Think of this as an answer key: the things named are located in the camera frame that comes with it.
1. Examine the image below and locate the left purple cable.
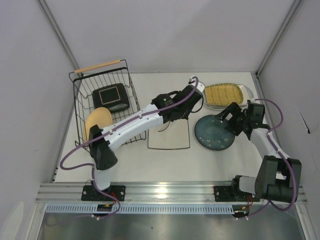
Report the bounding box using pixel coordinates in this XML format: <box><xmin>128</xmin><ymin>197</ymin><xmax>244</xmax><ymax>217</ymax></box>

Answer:
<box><xmin>59</xmin><ymin>76</ymin><xmax>200</xmax><ymax>222</ymax></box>

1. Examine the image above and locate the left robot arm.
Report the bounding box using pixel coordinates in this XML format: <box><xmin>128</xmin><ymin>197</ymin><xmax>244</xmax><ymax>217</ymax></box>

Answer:
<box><xmin>89</xmin><ymin>83</ymin><xmax>205</xmax><ymax>191</ymax></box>

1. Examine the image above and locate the wooden plate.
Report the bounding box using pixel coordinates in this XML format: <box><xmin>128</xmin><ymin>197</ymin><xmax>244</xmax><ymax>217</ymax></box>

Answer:
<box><xmin>84</xmin><ymin>107</ymin><xmax>113</xmax><ymax>141</ymax></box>

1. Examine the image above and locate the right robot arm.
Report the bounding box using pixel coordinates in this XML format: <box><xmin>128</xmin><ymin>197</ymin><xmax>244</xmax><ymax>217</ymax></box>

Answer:
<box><xmin>216</xmin><ymin>101</ymin><xmax>302</xmax><ymax>205</ymax></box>

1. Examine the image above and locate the white rectangular plate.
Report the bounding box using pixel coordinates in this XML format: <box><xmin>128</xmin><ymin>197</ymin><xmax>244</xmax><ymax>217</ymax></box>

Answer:
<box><xmin>203</xmin><ymin>84</ymin><xmax>250</xmax><ymax>109</ymax></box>

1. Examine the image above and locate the black wire dish rack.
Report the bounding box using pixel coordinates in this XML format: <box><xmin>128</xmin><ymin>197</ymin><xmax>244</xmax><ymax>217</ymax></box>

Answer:
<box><xmin>68</xmin><ymin>59</ymin><xmax>141</xmax><ymax>146</ymax></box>

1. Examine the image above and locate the black square dish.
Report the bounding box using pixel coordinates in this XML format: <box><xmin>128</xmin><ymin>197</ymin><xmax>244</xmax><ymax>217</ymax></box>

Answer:
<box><xmin>92</xmin><ymin>83</ymin><xmax>130</xmax><ymax>113</ymax></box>

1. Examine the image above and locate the white square plate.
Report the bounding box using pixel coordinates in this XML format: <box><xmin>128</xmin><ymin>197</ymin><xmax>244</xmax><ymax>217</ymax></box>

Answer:
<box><xmin>147</xmin><ymin>119</ymin><xmax>191</xmax><ymax>150</ymax></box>

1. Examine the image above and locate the dark blue round plate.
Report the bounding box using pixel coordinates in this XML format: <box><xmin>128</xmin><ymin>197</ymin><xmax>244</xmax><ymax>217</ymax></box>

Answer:
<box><xmin>194</xmin><ymin>114</ymin><xmax>236</xmax><ymax>151</ymax></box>

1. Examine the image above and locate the woven fan-shaped plate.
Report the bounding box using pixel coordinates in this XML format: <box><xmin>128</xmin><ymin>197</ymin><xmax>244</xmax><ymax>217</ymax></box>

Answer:
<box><xmin>204</xmin><ymin>83</ymin><xmax>244</xmax><ymax>106</ymax></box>

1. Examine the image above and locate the white slotted cable duct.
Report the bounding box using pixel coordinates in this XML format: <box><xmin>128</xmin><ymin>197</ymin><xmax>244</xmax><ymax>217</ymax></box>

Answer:
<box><xmin>46</xmin><ymin>203</ymin><xmax>235</xmax><ymax>215</ymax></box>

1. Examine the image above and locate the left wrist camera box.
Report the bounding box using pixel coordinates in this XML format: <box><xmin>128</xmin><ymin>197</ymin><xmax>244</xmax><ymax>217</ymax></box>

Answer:
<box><xmin>188</xmin><ymin>75</ymin><xmax>205</xmax><ymax>92</ymax></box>

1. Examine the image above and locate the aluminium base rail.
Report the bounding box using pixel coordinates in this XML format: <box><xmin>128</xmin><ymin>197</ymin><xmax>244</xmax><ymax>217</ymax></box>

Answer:
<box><xmin>34</xmin><ymin>181</ymin><xmax>308</xmax><ymax>203</ymax></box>

